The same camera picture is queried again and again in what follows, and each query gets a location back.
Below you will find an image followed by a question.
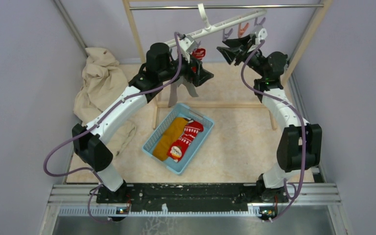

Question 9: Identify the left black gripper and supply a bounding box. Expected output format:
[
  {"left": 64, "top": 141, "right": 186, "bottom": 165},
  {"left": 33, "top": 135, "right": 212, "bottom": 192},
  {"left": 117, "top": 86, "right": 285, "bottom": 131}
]
[{"left": 159, "top": 50, "right": 213, "bottom": 86}]

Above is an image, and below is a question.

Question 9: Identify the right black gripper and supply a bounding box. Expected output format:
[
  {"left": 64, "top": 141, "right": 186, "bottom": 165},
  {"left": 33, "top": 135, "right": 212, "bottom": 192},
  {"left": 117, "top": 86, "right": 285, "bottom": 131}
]
[{"left": 217, "top": 35, "right": 266, "bottom": 78}]

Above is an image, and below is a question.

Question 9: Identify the white plastic clip hanger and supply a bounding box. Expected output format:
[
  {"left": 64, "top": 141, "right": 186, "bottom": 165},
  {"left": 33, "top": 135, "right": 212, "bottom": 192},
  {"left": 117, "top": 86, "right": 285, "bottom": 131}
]
[{"left": 164, "top": 3, "right": 268, "bottom": 48}]

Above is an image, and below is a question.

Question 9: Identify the mustard yellow sock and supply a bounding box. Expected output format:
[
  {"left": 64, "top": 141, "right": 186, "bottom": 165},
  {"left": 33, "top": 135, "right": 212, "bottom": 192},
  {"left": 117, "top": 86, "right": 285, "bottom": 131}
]
[{"left": 153, "top": 117, "right": 189, "bottom": 161}]

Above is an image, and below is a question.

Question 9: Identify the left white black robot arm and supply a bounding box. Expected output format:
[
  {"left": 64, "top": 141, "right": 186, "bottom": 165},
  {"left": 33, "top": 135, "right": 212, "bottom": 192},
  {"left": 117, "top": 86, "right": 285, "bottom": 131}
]
[{"left": 72, "top": 39, "right": 213, "bottom": 203}]

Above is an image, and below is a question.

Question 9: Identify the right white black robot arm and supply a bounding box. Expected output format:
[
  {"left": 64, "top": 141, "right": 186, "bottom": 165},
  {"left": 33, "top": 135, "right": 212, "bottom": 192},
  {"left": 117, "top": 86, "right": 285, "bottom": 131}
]
[{"left": 217, "top": 36, "right": 322, "bottom": 202}]

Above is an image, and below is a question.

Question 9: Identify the purple clothes clip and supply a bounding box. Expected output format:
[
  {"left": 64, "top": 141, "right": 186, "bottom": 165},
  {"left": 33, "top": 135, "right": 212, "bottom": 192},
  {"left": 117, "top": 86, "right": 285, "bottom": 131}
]
[
  {"left": 254, "top": 17, "right": 266, "bottom": 27},
  {"left": 222, "top": 28, "right": 233, "bottom": 42}
]

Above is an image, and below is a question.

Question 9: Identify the salmon clothes clip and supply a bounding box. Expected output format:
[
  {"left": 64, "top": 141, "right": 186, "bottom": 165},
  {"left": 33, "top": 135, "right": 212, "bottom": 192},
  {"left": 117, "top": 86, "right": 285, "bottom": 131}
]
[{"left": 237, "top": 23, "right": 249, "bottom": 38}]

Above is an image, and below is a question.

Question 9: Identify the grey sock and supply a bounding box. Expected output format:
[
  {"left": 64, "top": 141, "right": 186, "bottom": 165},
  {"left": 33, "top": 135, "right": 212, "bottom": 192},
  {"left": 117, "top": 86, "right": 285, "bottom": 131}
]
[{"left": 167, "top": 77, "right": 199, "bottom": 108}]

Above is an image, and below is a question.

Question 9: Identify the red white striped sock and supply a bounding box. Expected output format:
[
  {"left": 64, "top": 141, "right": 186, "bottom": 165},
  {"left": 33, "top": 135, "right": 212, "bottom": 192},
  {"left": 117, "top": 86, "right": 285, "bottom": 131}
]
[{"left": 190, "top": 48, "right": 206, "bottom": 73}]

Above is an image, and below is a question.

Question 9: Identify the blue plastic basket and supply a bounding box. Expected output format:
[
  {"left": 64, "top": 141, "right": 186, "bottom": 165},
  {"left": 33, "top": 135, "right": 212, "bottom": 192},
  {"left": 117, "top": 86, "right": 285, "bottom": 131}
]
[{"left": 142, "top": 103, "right": 214, "bottom": 175}]

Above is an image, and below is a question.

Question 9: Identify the red Santa Christmas sock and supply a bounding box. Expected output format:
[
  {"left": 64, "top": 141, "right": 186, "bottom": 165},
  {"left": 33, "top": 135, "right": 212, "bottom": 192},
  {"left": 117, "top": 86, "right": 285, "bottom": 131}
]
[{"left": 167, "top": 119, "right": 204, "bottom": 163}]

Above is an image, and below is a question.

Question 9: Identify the metal rack rod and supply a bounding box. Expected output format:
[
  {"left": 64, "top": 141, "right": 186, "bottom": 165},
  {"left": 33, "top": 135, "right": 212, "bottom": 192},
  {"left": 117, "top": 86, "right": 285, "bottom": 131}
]
[{"left": 129, "top": 4, "right": 325, "bottom": 11}]

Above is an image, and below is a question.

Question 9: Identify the beige crumpled cloth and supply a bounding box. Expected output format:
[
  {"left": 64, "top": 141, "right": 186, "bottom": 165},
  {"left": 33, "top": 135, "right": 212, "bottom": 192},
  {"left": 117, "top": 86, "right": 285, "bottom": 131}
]
[{"left": 73, "top": 47, "right": 137, "bottom": 159}]

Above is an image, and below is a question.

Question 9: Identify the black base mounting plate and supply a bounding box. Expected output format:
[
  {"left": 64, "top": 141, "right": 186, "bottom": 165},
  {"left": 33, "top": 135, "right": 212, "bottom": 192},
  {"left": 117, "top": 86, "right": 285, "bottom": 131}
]
[{"left": 96, "top": 182, "right": 288, "bottom": 212}]

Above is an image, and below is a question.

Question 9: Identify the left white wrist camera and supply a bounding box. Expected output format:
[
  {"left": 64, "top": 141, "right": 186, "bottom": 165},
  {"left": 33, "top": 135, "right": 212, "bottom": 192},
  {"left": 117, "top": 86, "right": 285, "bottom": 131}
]
[{"left": 179, "top": 34, "right": 199, "bottom": 54}]

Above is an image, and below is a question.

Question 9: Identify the wooden clothes rack frame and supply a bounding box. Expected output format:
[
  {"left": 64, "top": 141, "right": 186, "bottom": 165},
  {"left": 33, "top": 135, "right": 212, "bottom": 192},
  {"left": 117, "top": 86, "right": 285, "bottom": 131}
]
[{"left": 122, "top": 0, "right": 334, "bottom": 131}]

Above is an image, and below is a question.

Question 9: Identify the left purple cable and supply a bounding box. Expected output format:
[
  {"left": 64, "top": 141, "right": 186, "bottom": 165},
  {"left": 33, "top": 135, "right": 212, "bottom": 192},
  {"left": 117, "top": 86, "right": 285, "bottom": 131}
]
[{"left": 43, "top": 31, "right": 184, "bottom": 224}]

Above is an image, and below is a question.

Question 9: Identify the purple cable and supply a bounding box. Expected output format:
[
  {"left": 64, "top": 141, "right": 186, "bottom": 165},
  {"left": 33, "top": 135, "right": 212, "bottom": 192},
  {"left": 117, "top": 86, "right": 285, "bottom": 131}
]
[
  {"left": 43, "top": 31, "right": 184, "bottom": 224},
  {"left": 239, "top": 39, "right": 307, "bottom": 223}
]

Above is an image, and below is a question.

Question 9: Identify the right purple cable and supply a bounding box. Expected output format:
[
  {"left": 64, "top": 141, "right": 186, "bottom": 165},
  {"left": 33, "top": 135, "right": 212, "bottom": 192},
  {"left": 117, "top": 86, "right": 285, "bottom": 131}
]
[{"left": 239, "top": 39, "right": 307, "bottom": 223}]

